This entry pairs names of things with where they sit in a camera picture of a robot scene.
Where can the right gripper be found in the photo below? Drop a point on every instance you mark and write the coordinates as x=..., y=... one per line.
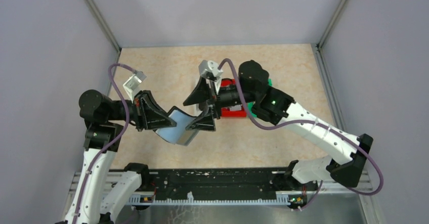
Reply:
x=214, y=98

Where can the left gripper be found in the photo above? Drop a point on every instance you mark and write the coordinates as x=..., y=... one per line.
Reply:
x=139, y=109

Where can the black leather card holder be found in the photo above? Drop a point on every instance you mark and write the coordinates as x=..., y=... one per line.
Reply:
x=181, y=118

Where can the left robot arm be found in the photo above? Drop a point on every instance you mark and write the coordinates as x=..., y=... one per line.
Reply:
x=106, y=121

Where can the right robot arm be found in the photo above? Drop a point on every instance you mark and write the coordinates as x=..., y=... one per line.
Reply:
x=346, y=154

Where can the white plastic bin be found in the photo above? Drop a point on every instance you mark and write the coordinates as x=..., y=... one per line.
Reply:
x=197, y=107

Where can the red plastic bin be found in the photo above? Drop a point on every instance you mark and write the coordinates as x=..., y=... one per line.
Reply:
x=233, y=111

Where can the green plastic bin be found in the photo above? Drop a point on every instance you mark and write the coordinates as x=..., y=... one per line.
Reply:
x=251, y=104

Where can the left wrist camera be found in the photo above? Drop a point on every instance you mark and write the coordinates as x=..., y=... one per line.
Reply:
x=132, y=85

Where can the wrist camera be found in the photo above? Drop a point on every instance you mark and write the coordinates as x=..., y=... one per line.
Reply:
x=210, y=70
x=132, y=85

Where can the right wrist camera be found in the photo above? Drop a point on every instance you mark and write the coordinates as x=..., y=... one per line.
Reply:
x=210, y=70

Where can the aluminium frame rail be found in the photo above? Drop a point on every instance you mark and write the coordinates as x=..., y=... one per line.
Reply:
x=288, y=198

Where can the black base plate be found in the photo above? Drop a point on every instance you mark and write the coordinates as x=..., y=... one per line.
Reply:
x=223, y=184

